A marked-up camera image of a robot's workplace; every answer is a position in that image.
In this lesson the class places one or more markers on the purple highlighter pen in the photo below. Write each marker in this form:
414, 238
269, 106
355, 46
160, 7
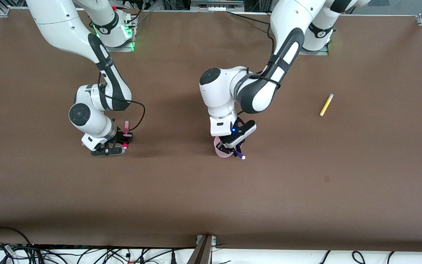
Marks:
241, 156

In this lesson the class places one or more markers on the pink highlighter pen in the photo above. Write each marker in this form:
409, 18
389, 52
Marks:
126, 126

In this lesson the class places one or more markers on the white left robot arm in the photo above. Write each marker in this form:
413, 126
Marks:
291, 22

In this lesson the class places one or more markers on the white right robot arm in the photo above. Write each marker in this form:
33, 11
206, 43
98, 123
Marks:
60, 29

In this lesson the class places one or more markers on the pink cup pen holder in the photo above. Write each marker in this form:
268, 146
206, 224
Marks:
224, 155

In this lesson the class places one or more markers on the yellow highlighter pen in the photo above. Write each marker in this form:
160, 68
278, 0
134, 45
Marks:
325, 106

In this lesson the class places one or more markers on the grey power strip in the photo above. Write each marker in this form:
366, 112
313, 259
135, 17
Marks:
216, 5

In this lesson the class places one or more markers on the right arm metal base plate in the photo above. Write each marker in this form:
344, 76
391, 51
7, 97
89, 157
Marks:
128, 46

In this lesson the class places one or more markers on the aluminium frame profile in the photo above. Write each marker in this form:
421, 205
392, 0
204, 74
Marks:
200, 251

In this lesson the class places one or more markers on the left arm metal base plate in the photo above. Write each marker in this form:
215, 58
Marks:
319, 52

